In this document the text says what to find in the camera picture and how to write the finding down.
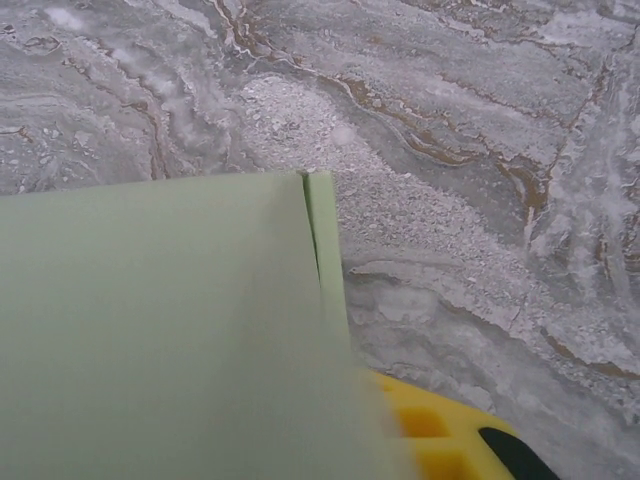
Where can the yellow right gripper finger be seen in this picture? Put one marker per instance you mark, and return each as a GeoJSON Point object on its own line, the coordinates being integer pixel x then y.
{"type": "Point", "coordinates": [450, 440]}

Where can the light green paper box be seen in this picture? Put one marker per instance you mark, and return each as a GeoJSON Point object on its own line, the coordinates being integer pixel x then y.
{"type": "Point", "coordinates": [150, 325]}

